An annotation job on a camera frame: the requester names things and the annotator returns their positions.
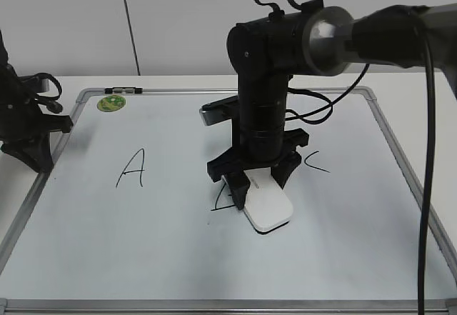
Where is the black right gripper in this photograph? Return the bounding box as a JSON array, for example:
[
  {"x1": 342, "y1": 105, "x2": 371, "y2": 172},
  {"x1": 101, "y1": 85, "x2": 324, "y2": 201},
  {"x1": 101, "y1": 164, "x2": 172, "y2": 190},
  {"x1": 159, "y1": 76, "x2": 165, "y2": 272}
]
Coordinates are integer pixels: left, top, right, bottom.
[{"x1": 207, "y1": 129, "x2": 308, "y2": 211}]

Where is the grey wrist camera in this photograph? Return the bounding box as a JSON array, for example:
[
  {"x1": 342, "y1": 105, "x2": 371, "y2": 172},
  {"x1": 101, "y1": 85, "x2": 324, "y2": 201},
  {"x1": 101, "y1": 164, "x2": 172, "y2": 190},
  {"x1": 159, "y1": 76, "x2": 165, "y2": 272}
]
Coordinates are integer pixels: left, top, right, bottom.
[{"x1": 199, "y1": 96, "x2": 238, "y2": 126}]

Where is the black hanging clip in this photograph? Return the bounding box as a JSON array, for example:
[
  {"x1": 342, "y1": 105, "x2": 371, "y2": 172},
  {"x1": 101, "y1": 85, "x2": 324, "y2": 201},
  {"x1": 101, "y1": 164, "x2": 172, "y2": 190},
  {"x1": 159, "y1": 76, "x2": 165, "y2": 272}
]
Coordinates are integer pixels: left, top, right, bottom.
[{"x1": 104, "y1": 86, "x2": 143, "y2": 95}]

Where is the round green magnet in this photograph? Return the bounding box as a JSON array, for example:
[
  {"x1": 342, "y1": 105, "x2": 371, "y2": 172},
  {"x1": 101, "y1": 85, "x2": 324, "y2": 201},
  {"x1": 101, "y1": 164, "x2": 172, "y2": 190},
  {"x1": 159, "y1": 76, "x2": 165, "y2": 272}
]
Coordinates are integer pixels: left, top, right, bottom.
[{"x1": 97, "y1": 95, "x2": 126, "y2": 113}]

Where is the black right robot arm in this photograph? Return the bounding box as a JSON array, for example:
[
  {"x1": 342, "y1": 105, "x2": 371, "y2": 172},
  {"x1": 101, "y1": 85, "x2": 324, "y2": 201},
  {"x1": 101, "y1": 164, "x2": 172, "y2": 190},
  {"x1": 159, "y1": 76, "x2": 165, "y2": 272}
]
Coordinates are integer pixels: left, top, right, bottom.
[{"x1": 207, "y1": 4, "x2": 456, "y2": 186}]

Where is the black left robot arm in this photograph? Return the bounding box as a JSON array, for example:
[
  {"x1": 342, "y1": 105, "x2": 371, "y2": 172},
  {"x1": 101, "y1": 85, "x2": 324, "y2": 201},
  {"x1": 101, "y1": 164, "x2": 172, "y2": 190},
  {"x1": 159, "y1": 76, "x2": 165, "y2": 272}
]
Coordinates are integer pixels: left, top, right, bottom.
[{"x1": 1, "y1": 50, "x2": 218, "y2": 201}]

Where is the black cable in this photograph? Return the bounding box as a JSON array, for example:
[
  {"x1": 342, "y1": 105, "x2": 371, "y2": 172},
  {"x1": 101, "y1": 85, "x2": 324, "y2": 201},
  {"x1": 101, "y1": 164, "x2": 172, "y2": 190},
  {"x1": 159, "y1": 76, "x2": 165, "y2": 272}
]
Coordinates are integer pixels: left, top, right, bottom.
[{"x1": 251, "y1": 0, "x2": 437, "y2": 315}]

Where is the white board eraser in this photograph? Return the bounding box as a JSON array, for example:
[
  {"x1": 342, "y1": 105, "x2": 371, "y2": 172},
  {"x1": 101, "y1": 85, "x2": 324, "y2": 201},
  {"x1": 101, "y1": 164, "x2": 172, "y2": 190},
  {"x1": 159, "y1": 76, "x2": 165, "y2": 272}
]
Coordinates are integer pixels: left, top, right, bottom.
[{"x1": 235, "y1": 169, "x2": 293, "y2": 234}]

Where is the white board with grey frame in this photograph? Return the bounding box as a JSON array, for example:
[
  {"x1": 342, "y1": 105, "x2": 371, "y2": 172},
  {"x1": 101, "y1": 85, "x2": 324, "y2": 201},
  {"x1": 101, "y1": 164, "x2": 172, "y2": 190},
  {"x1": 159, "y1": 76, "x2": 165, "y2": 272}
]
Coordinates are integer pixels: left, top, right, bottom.
[{"x1": 0, "y1": 86, "x2": 457, "y2": 315}]

